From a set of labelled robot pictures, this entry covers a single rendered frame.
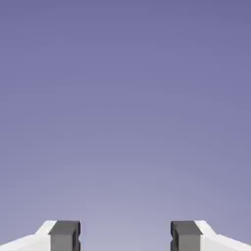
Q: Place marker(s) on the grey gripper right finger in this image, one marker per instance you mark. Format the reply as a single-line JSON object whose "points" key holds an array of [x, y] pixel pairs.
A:
{"points": [[188, 237]]}

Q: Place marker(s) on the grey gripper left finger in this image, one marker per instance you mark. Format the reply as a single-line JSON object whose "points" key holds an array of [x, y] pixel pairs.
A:
{"points": [[62, 237]]}

